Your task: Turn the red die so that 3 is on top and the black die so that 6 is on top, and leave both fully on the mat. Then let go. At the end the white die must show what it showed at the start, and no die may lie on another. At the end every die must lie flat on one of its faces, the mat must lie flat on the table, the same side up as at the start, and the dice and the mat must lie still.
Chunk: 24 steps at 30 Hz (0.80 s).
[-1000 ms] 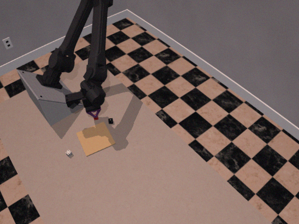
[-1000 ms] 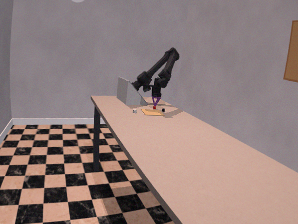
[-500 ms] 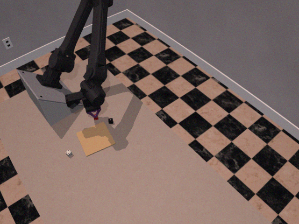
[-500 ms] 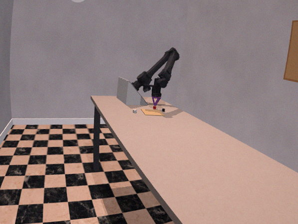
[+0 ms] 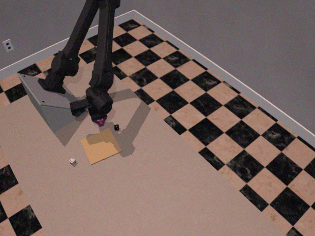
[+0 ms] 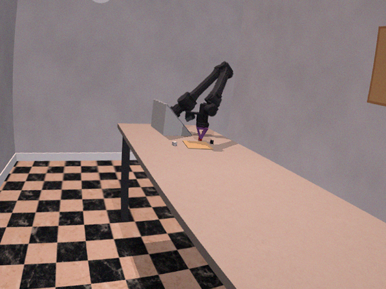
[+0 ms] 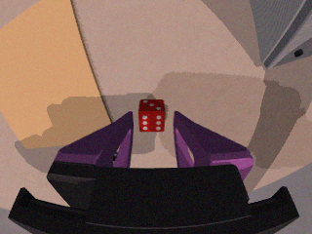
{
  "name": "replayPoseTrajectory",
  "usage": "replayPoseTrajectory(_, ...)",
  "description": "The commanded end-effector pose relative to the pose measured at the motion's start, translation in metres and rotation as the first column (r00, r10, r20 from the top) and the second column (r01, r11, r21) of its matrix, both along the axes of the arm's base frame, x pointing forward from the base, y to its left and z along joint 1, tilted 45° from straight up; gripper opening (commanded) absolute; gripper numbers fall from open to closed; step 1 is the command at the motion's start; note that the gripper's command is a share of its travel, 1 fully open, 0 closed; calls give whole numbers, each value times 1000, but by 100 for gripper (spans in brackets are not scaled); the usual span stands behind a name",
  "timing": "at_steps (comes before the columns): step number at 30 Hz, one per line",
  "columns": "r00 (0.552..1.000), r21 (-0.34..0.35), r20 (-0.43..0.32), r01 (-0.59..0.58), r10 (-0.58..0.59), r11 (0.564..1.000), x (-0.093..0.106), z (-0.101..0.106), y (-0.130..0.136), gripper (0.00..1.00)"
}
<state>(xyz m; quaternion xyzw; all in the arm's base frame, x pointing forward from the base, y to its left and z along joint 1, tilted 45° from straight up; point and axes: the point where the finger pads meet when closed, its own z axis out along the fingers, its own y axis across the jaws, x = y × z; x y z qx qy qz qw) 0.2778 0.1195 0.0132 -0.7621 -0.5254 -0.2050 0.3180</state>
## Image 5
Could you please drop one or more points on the white die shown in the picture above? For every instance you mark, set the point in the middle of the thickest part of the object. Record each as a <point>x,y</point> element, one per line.
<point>72,161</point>

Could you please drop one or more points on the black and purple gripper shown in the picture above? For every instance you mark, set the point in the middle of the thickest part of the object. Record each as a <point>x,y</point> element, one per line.
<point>99,117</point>

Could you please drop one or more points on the tan mat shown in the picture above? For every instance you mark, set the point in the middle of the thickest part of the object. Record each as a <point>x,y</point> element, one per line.
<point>100,146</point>

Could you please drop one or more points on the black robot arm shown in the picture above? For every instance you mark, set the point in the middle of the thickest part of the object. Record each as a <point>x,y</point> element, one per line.
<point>102,75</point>

